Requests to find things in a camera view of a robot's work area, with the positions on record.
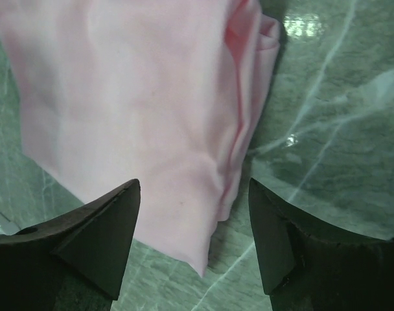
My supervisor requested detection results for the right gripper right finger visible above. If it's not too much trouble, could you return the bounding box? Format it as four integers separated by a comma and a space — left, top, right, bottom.
248, 179, 394, 310

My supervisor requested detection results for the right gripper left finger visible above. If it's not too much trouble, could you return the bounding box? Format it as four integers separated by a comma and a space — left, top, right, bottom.
0, 179, 141, 310

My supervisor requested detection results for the pink t shirt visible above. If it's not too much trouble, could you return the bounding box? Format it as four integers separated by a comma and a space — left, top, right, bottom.
0, 1, 281, 275

